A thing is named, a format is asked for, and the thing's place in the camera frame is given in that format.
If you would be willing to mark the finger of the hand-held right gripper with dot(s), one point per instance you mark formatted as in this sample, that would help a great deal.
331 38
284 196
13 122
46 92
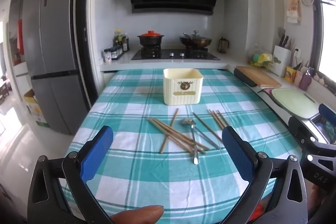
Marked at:
302 130
328 111

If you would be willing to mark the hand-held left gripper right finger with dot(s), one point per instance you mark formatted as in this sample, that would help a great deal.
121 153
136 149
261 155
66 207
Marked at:
237 158

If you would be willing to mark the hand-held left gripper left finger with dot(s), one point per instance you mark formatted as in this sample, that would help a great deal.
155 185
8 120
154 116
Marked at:
95 158

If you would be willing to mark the steel spoon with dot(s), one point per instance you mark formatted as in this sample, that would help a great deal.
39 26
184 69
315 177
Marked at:
208 138
194 145

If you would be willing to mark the bunch of wooden chopsticks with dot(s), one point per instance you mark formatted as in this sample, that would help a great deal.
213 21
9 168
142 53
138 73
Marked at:
170 130

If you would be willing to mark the cream ribbed utensil holder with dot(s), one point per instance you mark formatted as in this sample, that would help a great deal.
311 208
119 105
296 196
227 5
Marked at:
182 87

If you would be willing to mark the person's left hand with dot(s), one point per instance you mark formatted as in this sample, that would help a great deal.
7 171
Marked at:
139 214

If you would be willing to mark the pale green cutting board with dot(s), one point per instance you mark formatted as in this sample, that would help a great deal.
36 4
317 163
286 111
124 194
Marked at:
294 103

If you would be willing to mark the purple bottle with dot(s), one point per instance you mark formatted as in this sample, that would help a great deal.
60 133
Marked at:
305 82

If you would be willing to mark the pink cup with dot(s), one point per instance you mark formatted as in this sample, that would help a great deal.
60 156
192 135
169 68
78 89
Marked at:
298 79

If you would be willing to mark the pink cloth black trim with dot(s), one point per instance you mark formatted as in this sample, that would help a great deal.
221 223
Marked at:
266 92

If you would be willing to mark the yellow printed cup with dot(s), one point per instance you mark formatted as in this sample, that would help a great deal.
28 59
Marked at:
290 74

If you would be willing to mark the teal checked tablecloth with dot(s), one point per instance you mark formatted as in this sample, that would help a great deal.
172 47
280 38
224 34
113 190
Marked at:
147 182

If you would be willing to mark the white knife block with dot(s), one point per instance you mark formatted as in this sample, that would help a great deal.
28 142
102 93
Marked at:
282 61

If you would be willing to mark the wooden cutting board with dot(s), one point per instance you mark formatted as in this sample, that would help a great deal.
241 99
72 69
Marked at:
260 77

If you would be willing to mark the cardboard box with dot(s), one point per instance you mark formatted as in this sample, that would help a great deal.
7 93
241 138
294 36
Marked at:
35 108

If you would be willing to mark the black plastic base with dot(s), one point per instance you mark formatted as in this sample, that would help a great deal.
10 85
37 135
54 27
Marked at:
242 76

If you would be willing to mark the plastic bag with sponges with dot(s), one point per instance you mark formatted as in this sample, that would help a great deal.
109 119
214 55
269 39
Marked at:
260 57

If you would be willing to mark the grey kitchen spatula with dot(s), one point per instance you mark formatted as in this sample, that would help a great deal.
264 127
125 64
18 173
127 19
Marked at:
281 31

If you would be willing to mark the labelled spice jar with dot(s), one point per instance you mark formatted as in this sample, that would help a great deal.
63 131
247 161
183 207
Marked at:
107 56

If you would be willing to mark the row of glass spice jars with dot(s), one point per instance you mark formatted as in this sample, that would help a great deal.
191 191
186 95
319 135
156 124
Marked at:
116 52

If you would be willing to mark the dark wooden dining furniture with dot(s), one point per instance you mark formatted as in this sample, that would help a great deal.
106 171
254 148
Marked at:
4 88

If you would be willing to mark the grey refrigerator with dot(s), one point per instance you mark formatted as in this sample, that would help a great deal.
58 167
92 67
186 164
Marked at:
52 50

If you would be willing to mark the dark sauce bottle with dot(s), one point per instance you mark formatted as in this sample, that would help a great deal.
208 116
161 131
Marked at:
125 43

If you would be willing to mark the black gas cooktop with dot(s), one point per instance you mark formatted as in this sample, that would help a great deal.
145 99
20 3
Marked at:
174 54

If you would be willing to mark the oil bottle green label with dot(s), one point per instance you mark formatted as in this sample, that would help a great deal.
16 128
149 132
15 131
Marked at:
118 37

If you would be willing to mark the dark wok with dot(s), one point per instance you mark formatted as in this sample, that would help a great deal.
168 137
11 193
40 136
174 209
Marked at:
195 42

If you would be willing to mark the glass wok lid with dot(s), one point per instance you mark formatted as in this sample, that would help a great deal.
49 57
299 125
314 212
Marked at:
195 36

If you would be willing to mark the black clay pot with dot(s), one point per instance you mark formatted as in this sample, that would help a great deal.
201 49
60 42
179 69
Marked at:
149 40

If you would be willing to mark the orange pot lid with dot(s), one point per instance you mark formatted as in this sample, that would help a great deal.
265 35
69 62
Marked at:
150 33

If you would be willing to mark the wall socket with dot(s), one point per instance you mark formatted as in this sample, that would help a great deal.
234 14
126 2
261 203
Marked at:
296 51

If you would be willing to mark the black window frame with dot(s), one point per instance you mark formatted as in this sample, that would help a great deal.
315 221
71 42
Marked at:
318 19

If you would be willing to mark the hanging wall calendar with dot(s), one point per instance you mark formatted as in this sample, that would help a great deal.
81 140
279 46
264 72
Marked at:
293 6

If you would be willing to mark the glass pitcher dark frame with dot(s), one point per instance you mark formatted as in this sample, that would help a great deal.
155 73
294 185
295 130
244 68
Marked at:
223 45

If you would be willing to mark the black door frame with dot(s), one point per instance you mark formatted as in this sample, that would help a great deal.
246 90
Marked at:
86 29

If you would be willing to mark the red wall hanging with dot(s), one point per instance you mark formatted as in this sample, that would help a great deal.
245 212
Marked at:
20 36

